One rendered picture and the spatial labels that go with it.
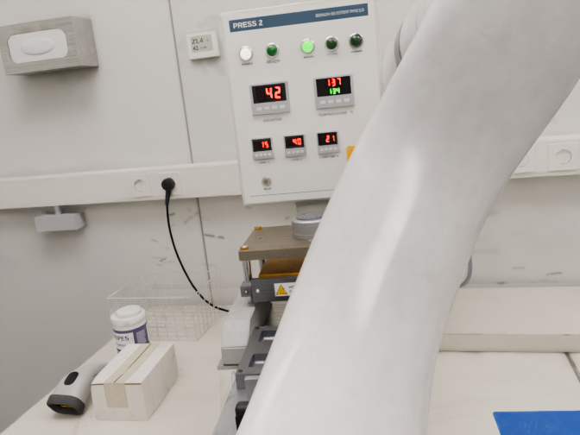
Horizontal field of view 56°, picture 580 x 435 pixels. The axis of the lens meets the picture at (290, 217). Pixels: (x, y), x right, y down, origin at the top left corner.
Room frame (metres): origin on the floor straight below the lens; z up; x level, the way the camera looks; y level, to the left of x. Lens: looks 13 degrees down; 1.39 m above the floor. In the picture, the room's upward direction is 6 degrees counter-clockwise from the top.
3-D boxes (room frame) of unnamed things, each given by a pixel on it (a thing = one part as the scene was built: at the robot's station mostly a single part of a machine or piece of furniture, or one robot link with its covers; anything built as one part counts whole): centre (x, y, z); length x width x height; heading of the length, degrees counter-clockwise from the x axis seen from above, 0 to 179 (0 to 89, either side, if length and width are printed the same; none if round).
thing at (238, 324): (1.01, 0.11, 0.96); 0.25 x 0.05 x 0.07; 172
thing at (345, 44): (1.24, -0.07, 1.25); 0.33 x 0.16 x 0.64; 82
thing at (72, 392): (1.16, 0.51, 0.79); 0.20 x 0.08 x 0.08; 166
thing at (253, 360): (0.80, 0.00, 0.98); 0.20 x 0.17 x 0.03; 82
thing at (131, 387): (1.13, 0.38, 0.80); 0.19 x 0.13 x 0.09; 166
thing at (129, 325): (1.31, 0.44, 0.82); 0.09 x 0.09 x 0.15
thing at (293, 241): (1.09, -0.07, 1.08); 0.31 x 0.24 x 0.13; 82
